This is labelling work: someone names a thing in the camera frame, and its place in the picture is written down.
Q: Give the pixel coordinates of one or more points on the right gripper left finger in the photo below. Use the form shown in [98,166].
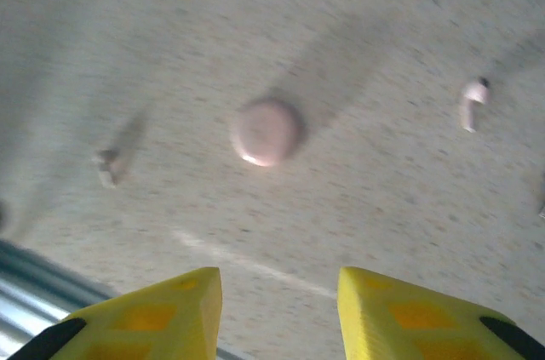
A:
[162,317]

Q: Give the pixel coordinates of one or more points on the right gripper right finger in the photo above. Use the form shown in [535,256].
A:
[404,317]

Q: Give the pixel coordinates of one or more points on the pink round charging case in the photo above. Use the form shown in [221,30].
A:
[266,132]

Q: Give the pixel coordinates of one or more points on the aluminium mounting rail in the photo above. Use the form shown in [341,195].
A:
[21,309]

